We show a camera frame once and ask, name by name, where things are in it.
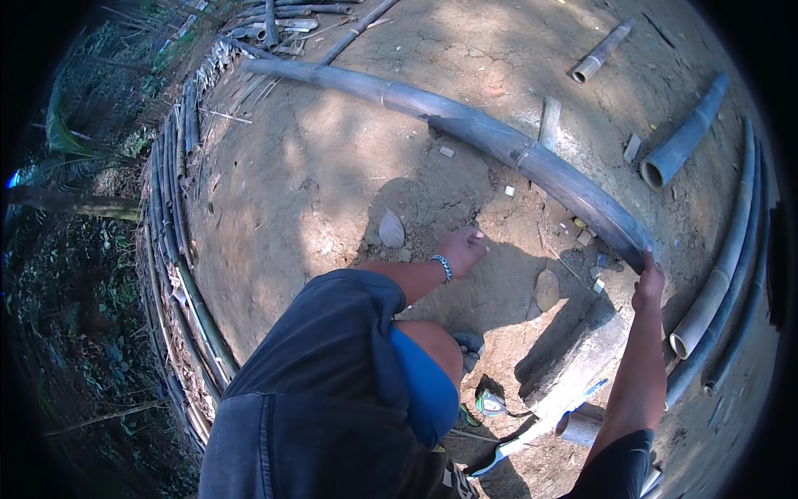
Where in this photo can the person's right hand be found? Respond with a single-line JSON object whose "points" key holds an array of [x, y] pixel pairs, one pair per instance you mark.
{"points": [[649, 288]]}

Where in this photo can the person's left hand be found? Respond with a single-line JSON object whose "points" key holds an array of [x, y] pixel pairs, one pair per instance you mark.
{"points": [[461, 249]]}

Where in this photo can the person's left fingers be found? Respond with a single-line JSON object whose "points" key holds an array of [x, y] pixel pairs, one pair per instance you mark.
{"points": [[479, 242]]}

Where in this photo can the person's right fingers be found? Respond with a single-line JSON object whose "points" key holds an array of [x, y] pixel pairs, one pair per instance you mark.
{"points": [[649, 257]]}

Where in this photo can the long curved dark bamboo pole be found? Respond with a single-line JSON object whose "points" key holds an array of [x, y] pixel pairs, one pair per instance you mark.
{"points": [[474, 128]]}

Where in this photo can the scattered bamboo chips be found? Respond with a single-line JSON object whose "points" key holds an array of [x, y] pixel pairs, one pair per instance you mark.
{"points": [[584, 237]]}

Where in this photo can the pale long bamboo pole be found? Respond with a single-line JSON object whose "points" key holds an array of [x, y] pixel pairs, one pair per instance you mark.
{"points": [[717, 274]]}

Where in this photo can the brown dry leaf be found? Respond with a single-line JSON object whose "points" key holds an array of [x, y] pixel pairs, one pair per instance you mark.
{"points": [[547, 290]]}

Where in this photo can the grey dry leaf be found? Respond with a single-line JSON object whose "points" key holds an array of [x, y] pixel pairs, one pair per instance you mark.
{"points": [[391, 229]]}

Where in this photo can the small flat wood piece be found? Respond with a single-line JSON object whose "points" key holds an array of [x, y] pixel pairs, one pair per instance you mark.
{"points": [[631, 148]]}

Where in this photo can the thin dark bamboo pole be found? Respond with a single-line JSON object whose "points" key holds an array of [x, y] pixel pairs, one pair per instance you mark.
{"points": [[748, 318]]}

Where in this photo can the wooden log block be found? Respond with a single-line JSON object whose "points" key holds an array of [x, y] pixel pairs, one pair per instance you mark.
{"points": [[580, 362]]}

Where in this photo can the thick grey bamboo section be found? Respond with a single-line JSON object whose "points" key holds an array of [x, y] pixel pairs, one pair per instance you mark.
{"points": [[686, 134]]}

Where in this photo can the flat bamboo slat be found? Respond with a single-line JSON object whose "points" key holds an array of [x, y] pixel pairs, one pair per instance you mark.
{"points": [[550, 123]]}

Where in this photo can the person's legs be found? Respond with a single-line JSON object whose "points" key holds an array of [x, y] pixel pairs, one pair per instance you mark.
{"points": [[427, 387]]}

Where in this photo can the green tape measure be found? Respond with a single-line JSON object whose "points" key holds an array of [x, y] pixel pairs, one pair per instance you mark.
{"points": [[491, 403]]}

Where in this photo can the short cut bamboo stub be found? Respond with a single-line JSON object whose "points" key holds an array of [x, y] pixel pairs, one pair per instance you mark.
{"points": [[577, 428]]}

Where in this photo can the person's body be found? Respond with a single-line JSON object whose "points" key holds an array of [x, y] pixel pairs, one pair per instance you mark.
{"points": [[324, 380]]}

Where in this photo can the blue white hand saw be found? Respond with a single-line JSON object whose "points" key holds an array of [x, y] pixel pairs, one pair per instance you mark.
{"points": [[508, 448]]}

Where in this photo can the short thin bamboo piece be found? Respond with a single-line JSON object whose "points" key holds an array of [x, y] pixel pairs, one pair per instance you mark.
{"points": [[601, 53]]}

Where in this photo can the thin straight bamboo pole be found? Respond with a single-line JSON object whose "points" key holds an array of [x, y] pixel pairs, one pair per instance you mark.
{"points": [[358, 29]]}

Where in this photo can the heap of bamboo offcuts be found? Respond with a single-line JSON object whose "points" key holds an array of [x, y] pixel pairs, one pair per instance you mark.
{"points": [[280, 25]]}

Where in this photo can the row of stacked bamboo poles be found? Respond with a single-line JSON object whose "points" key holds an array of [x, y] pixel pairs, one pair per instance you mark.
{"points": [[174, 249]]}

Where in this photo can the tree trunk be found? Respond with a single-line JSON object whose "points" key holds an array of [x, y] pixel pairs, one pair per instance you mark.
{"points": [[75, 204]]}

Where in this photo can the thin dry stick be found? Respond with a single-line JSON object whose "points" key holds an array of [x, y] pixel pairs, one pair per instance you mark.
{"points": [[106, 416]]}

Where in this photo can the green palm leaf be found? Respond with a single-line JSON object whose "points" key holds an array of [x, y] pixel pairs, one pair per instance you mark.
{"points": [[62, 128]]}

